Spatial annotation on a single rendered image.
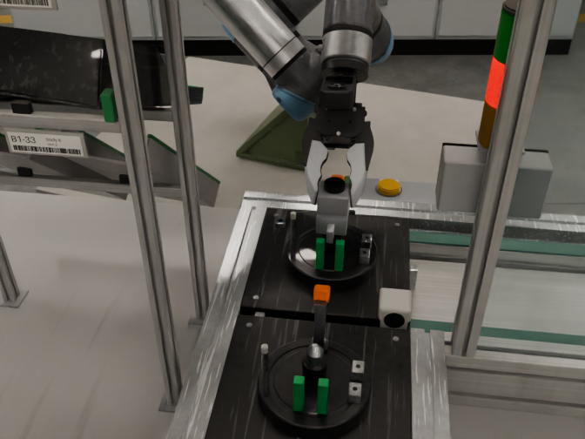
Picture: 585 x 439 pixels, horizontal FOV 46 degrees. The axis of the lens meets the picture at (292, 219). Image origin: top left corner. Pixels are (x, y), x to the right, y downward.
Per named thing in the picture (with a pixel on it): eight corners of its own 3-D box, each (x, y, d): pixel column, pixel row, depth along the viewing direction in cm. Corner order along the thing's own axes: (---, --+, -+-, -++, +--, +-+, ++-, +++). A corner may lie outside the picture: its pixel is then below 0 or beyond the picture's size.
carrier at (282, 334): (238, 323, 98) (233, 255, 90) (409, 340, 95) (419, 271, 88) (198, 476, 79) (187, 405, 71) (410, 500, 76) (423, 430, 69)
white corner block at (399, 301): (377, 307, 100) (379, 286, 98) (408, 309, 100) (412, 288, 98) (376, 329, 97) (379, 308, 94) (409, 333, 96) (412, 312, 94)
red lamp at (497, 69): (482, 90, 76) (490, 47, 73) (528, 92, 76) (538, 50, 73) (487, 111, 72) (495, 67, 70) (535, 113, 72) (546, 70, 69)
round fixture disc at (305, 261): (292, 227, 112) (292, 218, 111) (378, 234, 111) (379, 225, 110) (279, 285, 101) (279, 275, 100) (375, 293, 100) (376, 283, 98)
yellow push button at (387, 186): (377, 186, 125) (378, 177, 124) (400, 187, 125) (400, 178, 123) (376, 199, 122) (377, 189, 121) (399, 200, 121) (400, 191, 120)
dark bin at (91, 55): (122, 91, 103) (125, 41, 102) (202, 104, 100) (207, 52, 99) (-5, 93, 77) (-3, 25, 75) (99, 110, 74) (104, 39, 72)
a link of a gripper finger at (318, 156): (317, 210, 104) (334, 152, 105) (314, 204, 98) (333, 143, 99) (298, 205, 104) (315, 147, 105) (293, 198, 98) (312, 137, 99)
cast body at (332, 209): (319, 208, 104) (321, 169, 100) (348, 211, 104) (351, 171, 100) (313, 242, 98) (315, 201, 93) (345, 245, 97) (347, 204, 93)
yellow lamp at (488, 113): (475, 129, 79) (482, 91, 76) (520, 131, 79) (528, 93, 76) (479, 151, 75) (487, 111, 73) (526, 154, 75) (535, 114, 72)
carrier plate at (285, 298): (266, 217, 118) (266, 206, 117) (407, 227, 115) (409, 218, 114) (240, 316, 99) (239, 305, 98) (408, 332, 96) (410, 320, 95)
